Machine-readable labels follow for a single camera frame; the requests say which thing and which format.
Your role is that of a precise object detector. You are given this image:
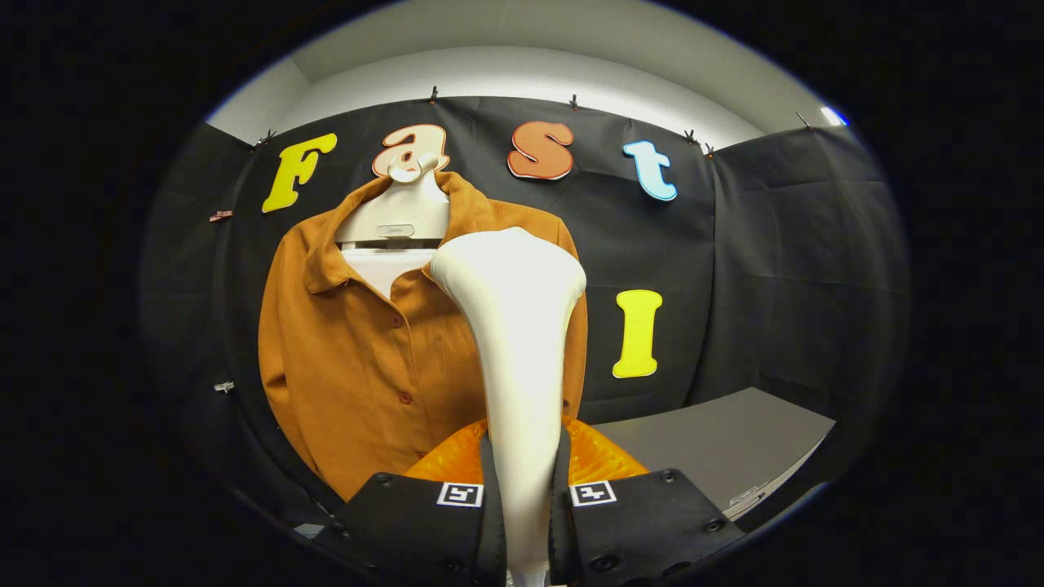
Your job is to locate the black backdrop cloth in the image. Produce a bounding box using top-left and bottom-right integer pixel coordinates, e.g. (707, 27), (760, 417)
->
(139, 96), (910, 531)

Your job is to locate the row of small black clips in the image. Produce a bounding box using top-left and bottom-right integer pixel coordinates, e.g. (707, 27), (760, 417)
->
(254, 85), (816, 157)

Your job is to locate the grey cabinet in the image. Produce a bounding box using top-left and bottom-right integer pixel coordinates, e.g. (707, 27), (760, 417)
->
(591, 387), (837, 523)

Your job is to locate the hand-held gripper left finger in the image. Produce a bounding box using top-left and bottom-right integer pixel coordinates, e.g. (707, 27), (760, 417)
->
(326, 418), (508, 587)

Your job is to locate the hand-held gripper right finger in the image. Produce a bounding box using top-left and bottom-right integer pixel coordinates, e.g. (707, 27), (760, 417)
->
(546, 416), (747, 587)

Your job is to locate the white mannequin torso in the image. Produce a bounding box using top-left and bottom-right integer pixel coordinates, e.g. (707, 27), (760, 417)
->
(334, 152), (451, 301)

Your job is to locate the orange button-up shirt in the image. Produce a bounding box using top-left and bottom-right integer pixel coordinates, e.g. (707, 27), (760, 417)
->
(258, 170), (590, 502)

